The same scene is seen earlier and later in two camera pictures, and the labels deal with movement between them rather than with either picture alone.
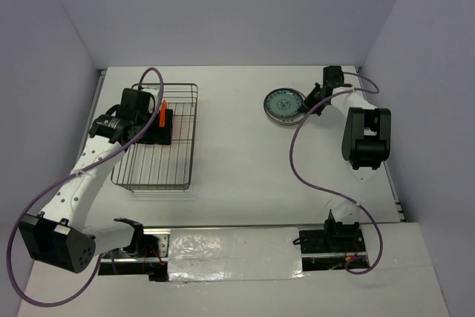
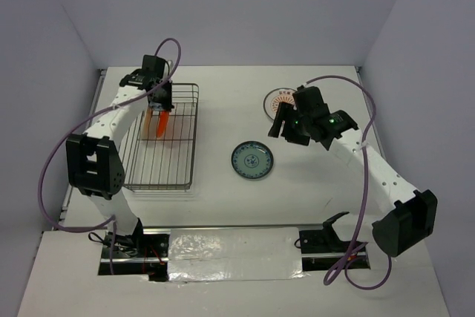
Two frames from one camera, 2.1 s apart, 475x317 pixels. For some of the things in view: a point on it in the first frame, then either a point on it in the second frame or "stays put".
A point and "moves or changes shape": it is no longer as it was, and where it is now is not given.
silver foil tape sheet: x=235 y=254 stays put
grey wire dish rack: x=162 y=168 stays put
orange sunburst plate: x=283 y=121 moves or changes shape
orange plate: x=162 y=114 stays put
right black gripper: x=309 y=102 to x=285 y=112
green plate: x=284 y=103 to x=251 y=159
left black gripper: x=159 y=135 to x=167 y=104
